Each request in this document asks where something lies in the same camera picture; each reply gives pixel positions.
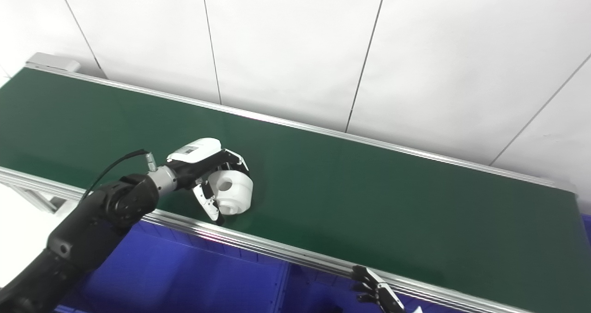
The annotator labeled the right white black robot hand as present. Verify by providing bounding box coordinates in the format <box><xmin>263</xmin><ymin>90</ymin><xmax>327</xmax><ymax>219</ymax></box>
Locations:
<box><xmin>350</xmin><ymin>265</ymin><xmax>426</xmax><ymax>313</ymax></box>

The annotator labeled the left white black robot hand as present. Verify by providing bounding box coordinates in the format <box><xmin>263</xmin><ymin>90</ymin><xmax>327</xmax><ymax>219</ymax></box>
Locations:
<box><xmin>166</xmin><ymin>137</ymin><xmax>250</xmax><ymax>226</ymax></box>

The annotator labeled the white round plastic part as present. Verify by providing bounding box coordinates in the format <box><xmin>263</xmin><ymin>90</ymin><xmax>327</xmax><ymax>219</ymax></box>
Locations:
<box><xmin>206</xmin><ymin>170</ymin><xmax>254</xmax><ymax>216</ymax></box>

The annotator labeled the blue plastic bin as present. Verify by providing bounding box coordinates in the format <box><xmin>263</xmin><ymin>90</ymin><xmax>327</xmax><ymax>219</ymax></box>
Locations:
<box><xmin>54</xmin><ymin>221</ymin><xmax>290</xmax><ymax>313</ymax></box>
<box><xmin>281</xmin><ymin>263</ymin><xmax>467</xmax><ymax>313</ymax></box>
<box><xmin>579</xmin><ymin>213</ymin><xmax>591</xmax><ymax>244</ymax></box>

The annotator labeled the green conveyor belt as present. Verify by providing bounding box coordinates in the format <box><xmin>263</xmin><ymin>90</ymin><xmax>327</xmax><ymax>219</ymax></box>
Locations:
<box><xmin>0</xmin><ymin>63</ymin><xmax>591</xmax><ymax>313</ymax></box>

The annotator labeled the aluminium conveyor support leg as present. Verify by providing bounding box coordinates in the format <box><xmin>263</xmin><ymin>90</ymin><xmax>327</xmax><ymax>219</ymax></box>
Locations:
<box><xmin>7</xmin><ymin>183</ymin><xmax>77</xmax><ymax>213</ymax></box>

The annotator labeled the grey conveyor end box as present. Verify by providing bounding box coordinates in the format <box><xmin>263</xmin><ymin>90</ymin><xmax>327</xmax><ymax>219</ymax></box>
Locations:
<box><xmin>25</xmin><ymin>52</ymin><xmax>82</xmax><ymax>73</ymax></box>

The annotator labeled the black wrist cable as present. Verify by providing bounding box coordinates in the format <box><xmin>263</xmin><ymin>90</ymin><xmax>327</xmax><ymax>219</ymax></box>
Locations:
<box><xmin>81</xmin><ymin>149</ymin><xmax>151</xmax><ymax>201</ymax></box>

